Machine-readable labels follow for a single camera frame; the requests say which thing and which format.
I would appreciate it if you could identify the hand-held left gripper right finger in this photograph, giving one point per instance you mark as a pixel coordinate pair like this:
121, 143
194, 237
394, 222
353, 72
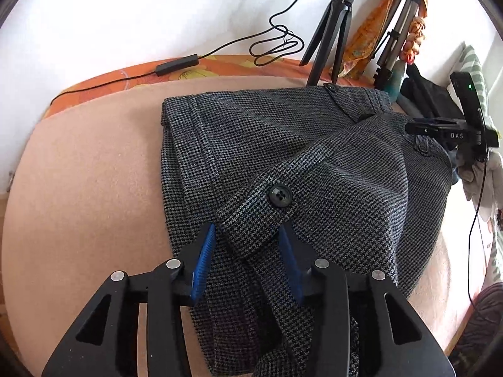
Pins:
290, 257

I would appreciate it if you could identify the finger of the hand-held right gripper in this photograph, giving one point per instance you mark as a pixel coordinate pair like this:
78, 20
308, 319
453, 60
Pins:
422, 126

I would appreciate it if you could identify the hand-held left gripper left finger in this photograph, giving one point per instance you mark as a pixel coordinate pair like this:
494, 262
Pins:
203, 251

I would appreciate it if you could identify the grey houndstooth pants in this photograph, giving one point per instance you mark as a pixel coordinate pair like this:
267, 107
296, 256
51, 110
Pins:
314, 172

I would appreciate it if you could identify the person's right hand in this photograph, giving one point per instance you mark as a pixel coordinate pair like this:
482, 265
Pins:
477, 178

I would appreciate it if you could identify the black bag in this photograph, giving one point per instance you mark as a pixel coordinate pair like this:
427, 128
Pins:
428, 90

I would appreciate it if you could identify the green striped pillow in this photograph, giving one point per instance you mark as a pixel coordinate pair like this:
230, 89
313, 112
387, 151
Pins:
477, 74

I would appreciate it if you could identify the grey folded tripod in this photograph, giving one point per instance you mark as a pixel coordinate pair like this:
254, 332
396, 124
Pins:
393, 43

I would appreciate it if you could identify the orange patterned cloth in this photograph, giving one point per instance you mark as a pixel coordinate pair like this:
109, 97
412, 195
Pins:
369, 35

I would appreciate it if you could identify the pink blanket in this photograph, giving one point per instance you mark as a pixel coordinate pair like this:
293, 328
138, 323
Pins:
94, 188

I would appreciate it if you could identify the black tripod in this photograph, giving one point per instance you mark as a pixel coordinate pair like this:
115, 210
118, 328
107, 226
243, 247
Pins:
333, 23

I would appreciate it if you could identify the orange floral bed sheet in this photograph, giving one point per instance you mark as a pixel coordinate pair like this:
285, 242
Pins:
129, 80

